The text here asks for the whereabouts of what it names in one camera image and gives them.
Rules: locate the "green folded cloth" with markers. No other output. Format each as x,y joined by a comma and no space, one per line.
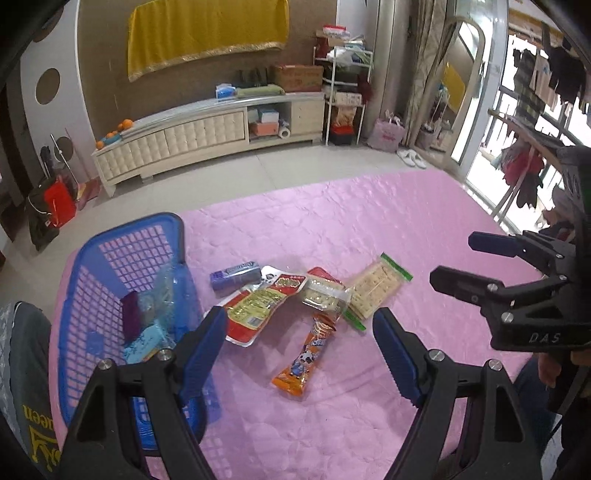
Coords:
258,91

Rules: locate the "white carton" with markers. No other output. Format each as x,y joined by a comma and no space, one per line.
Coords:
348,98

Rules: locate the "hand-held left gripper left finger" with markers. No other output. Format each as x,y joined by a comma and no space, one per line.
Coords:
203,355

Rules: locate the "yellow cloth cover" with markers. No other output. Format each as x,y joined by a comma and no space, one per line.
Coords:
207,32

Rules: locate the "round brown wall decor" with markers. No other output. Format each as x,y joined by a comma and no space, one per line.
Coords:
48,86

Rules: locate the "arched floor mirror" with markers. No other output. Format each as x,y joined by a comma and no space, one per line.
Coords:
478,92

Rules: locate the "red yellow sausage packet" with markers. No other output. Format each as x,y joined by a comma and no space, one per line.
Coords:
258,304

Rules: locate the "blue tissue box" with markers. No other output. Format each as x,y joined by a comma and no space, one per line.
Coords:
226,91

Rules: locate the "red snack packet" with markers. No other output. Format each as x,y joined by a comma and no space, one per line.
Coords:
323,295

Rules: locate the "black bag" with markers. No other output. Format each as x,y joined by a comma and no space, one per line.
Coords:
39,226

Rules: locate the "blue plastic basket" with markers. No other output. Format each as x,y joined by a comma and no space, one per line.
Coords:
92,277

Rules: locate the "light blue cartoon packet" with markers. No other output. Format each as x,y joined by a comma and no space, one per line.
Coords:
145,344

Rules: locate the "standing fan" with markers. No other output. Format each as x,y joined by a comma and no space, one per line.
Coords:
64,150

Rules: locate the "hanging laundry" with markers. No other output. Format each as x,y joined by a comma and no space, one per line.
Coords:
554,74

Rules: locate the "red white box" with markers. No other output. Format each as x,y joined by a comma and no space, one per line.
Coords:
334,32

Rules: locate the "standing air conditioner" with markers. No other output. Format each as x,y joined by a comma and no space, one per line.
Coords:
390,64

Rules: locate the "white metal shelf rack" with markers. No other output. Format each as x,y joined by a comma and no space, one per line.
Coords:
330,92

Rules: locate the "brown cardboard box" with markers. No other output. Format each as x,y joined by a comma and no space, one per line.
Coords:
296,78

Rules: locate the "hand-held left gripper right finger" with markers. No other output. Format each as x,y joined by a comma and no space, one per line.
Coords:
397,355

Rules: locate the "purple gum pack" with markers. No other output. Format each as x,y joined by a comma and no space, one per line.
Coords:
233,276

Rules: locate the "orange flat box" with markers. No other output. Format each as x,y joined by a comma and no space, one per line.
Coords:
264,129

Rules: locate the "dark cloth with yellow print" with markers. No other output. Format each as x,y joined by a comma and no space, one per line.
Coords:
37,369

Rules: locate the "grey waste bin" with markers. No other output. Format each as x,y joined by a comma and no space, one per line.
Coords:
427,139

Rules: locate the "green edged cracker packet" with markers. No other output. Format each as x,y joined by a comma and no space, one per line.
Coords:
374,286

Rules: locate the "purple yellow snack packet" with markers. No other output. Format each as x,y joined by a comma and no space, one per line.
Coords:
131,318

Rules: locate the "person's right hand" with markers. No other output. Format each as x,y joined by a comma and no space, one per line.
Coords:
554,369

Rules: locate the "pink quilted tablecloth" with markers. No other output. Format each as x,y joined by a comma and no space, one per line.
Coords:
369,217

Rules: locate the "wooden drying rack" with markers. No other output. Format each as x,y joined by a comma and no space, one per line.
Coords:
521,127

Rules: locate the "pink tote bag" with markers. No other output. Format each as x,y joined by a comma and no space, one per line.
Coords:
389,134

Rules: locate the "light blue clear packet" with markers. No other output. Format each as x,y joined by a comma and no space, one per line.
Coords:
159,297

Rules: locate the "red shopping bag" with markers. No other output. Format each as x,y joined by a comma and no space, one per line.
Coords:
60,203

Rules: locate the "cream tv cabinet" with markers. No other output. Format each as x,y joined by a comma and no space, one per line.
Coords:
194,134

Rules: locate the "orange snack packet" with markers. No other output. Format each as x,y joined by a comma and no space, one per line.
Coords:
300,364

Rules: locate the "red black box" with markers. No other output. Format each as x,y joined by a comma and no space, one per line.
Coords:
342,135

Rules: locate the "pink broom and dustpan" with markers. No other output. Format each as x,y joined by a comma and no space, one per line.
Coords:
87,194

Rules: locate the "patterned curtain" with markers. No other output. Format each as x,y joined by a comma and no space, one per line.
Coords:
431,64

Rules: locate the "white paper roll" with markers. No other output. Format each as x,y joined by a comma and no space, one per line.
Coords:
284,133

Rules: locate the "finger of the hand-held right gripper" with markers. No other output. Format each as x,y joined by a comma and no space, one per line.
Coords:
496,244
461,284

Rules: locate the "white slippers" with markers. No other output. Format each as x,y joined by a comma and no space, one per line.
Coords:
412,159

